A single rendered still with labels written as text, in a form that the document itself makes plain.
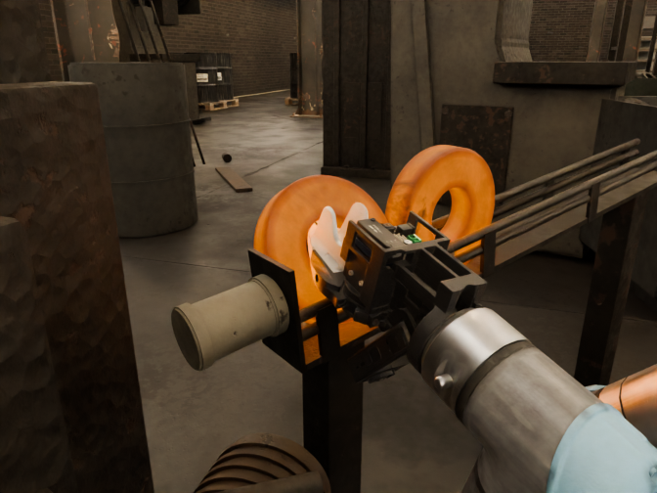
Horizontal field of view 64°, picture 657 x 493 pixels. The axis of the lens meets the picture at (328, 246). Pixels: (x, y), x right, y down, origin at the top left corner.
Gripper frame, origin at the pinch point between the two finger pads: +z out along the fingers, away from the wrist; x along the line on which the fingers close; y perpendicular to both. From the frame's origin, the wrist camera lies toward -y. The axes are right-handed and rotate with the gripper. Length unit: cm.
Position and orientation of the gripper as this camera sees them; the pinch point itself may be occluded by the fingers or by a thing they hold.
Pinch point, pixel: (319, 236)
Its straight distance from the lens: 55.3
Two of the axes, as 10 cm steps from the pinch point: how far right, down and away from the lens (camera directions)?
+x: -8.4, 1.5, -5.2
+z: -5.2, -5.1, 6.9
